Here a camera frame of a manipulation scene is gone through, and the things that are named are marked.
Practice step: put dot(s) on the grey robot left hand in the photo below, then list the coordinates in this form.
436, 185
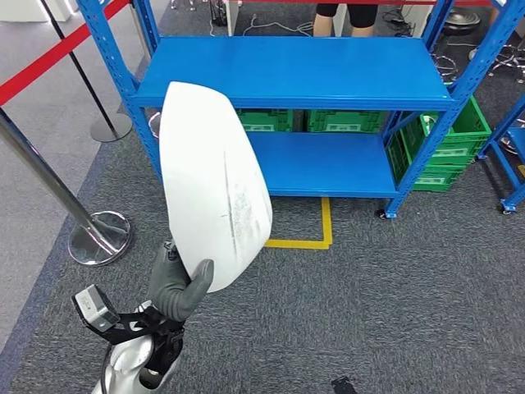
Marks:
172, 296

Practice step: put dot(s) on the white curved plastic part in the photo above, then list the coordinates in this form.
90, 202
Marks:
205, 179

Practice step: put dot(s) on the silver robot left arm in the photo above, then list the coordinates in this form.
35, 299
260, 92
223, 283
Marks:
123, 364

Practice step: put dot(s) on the blue metal shelf rack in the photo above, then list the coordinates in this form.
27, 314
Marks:
295, 71
505, 168

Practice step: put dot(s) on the white desk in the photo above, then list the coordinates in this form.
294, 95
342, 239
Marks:
414, 16
231, 16

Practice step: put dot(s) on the chrome stool base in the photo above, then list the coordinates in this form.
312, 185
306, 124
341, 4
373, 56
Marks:
184, 4

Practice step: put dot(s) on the white display plinth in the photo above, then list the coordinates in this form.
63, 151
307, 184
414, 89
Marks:
32, 10

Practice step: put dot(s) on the person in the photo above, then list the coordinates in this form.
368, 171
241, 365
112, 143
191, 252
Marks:
363, 13

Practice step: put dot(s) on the chrome chair base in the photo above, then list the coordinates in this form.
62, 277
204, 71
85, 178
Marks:
508, 60
446, 68

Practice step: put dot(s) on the black round base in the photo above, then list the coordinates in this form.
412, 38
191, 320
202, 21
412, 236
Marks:
461, 20

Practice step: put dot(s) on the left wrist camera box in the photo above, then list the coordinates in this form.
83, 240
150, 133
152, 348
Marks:
94, 307

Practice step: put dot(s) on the black stanchion post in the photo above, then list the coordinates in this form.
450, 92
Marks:
111, 129

